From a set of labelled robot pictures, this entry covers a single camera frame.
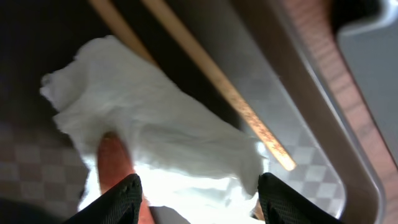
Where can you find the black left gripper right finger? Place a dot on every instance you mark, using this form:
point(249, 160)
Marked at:
point(281, 204)

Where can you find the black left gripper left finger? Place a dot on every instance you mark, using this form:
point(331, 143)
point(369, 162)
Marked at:
point(119, 205)

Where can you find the orange carrot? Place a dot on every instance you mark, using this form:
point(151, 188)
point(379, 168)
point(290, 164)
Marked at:
point(114, 164)

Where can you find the white napkin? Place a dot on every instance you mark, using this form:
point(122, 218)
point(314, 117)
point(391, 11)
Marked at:
point(188, 159)

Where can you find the grey dishwasher rack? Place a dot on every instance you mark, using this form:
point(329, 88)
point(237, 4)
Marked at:
point(366, 33)

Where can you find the long wooden chopstick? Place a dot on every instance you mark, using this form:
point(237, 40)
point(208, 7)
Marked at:
point(177, 30)

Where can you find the brown serving tray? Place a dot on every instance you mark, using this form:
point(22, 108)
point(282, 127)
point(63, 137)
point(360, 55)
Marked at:
point(287, 78)

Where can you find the short wooden chopstick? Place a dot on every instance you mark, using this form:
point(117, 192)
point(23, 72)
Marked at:
point(120, 28)

